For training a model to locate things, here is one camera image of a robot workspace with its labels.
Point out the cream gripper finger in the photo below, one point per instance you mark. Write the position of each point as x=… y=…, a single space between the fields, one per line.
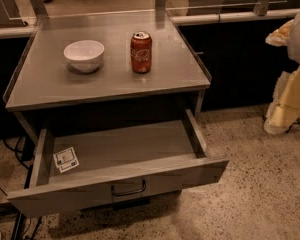
x=284 y=110
x=280 y=36

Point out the red coke can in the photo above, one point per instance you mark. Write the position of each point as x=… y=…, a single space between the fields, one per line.
x=141 y=52

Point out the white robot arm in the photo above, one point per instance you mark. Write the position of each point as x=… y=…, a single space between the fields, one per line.
x=293 y=45

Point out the open grey top drawer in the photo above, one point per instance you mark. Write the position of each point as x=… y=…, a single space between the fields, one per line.
x=169 y=156

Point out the white ceramic bowl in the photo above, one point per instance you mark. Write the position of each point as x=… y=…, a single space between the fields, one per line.
x=85 y=55

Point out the white tag sticker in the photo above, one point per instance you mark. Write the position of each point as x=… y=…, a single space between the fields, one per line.
x=66 y=160

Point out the grey metal cabinet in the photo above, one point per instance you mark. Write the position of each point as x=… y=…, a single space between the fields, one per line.
x=45 y=80

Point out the white counter rail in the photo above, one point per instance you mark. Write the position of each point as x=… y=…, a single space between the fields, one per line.
x=232 y=17

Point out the black drawer handle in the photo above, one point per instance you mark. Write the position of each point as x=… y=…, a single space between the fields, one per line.
x=127 y=192

